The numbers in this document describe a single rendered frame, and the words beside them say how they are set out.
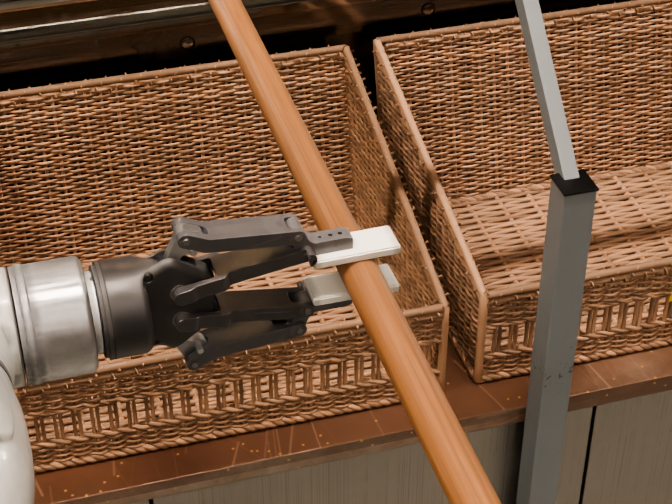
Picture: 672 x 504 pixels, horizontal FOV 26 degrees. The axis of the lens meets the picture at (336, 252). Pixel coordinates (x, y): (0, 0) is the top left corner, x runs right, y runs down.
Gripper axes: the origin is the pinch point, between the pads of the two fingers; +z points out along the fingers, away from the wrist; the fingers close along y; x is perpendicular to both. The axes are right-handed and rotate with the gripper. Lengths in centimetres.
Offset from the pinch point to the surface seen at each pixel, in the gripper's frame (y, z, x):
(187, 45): 32, 5, -95
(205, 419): 61, -4, -49
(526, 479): 71, 37, -37
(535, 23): 11, 38, -51
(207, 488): 65, -5, -41
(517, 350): 57, 38, -46
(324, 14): 31, 26, -95
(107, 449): 60, -17, -46
